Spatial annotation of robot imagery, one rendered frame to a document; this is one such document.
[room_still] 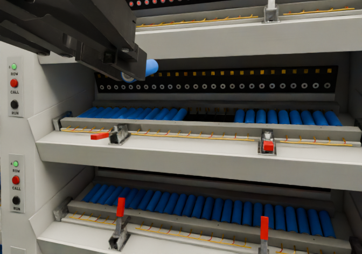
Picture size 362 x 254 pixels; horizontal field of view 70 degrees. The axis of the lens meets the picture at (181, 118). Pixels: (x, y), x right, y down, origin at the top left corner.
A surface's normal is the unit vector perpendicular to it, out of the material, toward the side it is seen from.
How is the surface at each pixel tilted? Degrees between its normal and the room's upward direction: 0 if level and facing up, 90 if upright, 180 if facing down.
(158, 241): 21
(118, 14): 92
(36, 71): 90
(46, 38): 91
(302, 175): 111
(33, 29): 91
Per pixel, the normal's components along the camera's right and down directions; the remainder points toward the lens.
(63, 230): -0.09, -0.92
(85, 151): -0.28, 0.40
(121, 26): 0.99, 0.05
